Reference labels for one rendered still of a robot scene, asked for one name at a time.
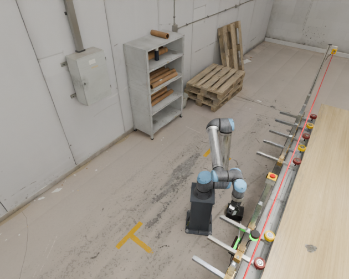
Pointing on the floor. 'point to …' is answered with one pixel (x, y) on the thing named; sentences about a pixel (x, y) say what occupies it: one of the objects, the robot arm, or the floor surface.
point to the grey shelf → (134, 72)
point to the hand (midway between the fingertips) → (231, 214)
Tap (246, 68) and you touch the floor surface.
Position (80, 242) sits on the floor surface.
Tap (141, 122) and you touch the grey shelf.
